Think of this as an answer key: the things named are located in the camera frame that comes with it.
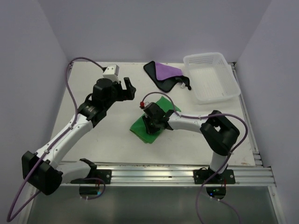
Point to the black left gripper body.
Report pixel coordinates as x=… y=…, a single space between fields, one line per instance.
x=118 y=94

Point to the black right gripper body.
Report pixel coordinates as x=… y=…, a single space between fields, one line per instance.
x=151 y=124

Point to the green microfiber towel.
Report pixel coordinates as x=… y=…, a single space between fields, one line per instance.
x=144 y=129

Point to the black and purple towel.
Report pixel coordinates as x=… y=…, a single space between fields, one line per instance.
x=165 y=77

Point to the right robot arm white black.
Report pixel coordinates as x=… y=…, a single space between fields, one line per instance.
x=217 y=130

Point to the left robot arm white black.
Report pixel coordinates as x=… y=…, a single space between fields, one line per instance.
x=43 y=170

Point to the white plastic basket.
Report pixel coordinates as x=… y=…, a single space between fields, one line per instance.
x=211 y=77

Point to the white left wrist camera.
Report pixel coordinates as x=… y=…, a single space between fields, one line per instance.
x=111 y=72

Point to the aluminium mounting rail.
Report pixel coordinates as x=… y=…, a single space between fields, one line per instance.
x=175 y=175

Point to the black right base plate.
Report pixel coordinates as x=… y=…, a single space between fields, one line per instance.
x=201 y=175

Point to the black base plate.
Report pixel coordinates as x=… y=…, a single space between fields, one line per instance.
x=201 y=175
x=103 y=174

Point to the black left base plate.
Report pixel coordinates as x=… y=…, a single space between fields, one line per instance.
x=103 y=174

